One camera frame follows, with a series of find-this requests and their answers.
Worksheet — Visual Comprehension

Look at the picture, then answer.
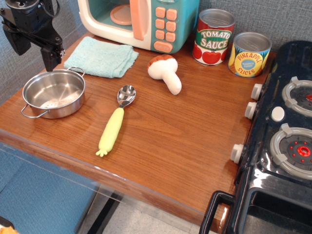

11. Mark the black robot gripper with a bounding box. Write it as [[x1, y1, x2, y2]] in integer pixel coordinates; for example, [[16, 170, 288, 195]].
[[0, 7, 65, 72]]

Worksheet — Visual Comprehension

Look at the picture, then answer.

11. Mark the yellow handled metal scoop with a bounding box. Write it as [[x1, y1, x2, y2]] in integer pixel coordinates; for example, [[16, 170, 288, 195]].
[[96, 85, 137, 157]]

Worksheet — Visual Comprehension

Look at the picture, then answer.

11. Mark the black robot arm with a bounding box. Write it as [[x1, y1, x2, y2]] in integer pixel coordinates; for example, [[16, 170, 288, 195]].
[[0, 0, 65, 72]]

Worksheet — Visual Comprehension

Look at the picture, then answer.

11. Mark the black toy stove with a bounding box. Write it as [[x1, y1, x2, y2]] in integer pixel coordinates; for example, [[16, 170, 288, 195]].
[[200, 40, 312, 234]]

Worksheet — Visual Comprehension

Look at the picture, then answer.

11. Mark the small steel pot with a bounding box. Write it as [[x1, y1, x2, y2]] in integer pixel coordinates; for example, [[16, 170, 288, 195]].
[[21, 67, 86, 119]]

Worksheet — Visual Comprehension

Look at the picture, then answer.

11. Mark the light blue folded cloth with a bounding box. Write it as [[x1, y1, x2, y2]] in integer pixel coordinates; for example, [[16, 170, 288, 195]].
[[64, 37, 139, 78]]

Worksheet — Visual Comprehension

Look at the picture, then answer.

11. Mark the plush mushroom toy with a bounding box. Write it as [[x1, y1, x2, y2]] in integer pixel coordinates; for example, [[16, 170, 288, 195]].
[[147, 54, 182, 95]]

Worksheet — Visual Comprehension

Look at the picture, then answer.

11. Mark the teal toy microwave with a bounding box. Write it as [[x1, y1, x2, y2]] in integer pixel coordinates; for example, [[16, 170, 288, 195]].
[[78, 0, 199, 54]]

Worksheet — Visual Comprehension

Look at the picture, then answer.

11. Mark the tomato sauce can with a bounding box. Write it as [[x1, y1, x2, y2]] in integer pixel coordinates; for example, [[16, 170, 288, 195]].
[[193, 8, 235, 65]]

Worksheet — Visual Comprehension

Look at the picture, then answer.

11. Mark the orange object at corner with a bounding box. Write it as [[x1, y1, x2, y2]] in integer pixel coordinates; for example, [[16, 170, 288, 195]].
[[0, 216, 19, 234]]

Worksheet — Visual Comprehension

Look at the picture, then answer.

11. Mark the pineapple slices can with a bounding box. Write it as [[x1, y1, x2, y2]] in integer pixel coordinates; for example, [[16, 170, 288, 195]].
[[228, 32, 272, 78]]

